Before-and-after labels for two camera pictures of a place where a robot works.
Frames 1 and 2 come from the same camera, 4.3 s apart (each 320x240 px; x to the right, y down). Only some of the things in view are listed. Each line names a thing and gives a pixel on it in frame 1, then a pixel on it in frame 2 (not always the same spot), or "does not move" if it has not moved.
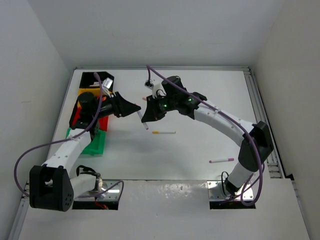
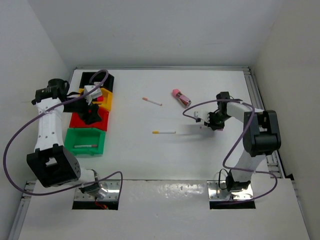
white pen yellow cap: [163, 132] does not move
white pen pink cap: [144, 123] to [85, 146]
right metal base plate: [215, 192] does not move
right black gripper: [152, 112] to [212, 126]
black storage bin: [88, 78] does not move
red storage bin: [103, 121] does not move
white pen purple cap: [229, 159] to [218, 129]
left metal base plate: [113, 194] does not move
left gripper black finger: [125, 107] to [91, 114]
